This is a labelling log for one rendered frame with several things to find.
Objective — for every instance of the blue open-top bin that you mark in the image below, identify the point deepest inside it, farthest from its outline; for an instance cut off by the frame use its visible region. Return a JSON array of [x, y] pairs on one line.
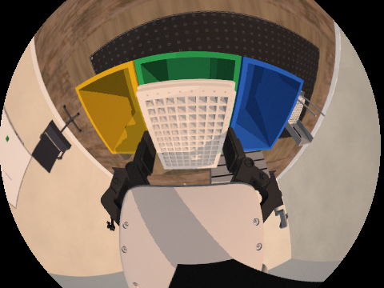
[[266, 103]]

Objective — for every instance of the green bin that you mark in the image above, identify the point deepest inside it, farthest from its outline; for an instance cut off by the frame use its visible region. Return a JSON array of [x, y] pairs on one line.
[[181, 65]]

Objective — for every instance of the yellow bin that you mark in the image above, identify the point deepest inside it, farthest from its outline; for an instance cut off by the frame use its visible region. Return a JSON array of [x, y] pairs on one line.
[[110, 102]]

